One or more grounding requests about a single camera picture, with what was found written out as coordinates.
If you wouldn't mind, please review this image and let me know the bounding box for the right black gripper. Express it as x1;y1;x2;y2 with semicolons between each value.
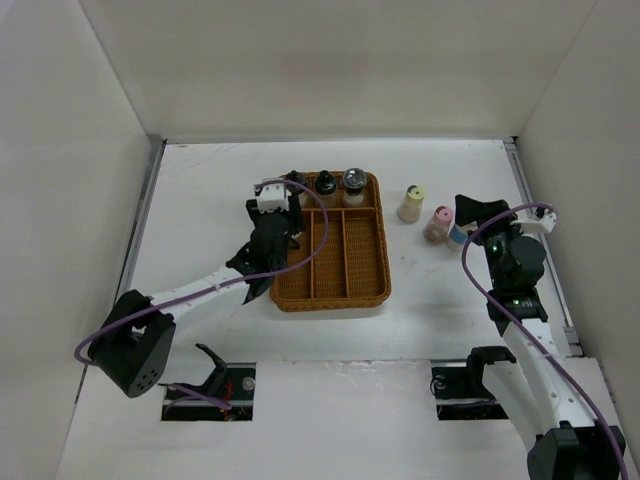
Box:
454;194;530;289

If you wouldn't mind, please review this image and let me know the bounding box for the silver lid blue label jar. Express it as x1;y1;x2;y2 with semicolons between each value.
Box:
446;224;473;252

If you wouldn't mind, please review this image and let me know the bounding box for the black cap white spice bottle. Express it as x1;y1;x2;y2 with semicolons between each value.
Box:
285;170;308;208

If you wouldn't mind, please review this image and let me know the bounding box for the black cap brown spice bottle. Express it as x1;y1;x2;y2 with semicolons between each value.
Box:
314;170;338;208

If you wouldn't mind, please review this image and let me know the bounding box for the black grinder top spice bottle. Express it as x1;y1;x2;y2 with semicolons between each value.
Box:
342;168;367;207

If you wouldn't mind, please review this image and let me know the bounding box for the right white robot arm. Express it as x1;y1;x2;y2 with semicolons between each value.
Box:
455;194;629;479

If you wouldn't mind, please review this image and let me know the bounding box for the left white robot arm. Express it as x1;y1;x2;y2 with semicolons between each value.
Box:
88;194;304;399

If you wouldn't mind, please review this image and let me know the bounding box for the pink lid spice bottle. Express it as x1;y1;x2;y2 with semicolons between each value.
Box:
423;205;454;244

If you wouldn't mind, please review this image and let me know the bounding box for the yellow lid spice bottle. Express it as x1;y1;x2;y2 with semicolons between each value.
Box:
396;185;425;224

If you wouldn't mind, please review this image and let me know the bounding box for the brown wicker divided tray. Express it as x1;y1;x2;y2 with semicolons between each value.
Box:
270;171;391;312

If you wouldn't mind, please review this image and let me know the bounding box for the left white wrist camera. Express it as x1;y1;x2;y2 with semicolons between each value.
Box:
254;181;290;214

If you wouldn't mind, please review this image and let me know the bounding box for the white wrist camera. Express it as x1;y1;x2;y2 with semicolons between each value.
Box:
254;181;290;214
511;208;557;235

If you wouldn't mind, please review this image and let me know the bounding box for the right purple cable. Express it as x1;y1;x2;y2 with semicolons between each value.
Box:
460;202;629;480

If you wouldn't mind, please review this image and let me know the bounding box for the purple cable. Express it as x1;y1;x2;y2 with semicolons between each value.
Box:
73;178;329;409
460;202;629;480

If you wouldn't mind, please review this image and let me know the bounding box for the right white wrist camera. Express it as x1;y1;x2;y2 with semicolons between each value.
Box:
511;208;557;235

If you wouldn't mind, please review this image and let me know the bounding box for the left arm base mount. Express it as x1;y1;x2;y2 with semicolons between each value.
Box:
161;343;257;422

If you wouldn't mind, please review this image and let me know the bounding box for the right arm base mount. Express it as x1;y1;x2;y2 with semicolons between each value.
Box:
429;346;516;421

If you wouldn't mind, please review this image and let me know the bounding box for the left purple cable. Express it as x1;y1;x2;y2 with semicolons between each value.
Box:
73;178;329;409

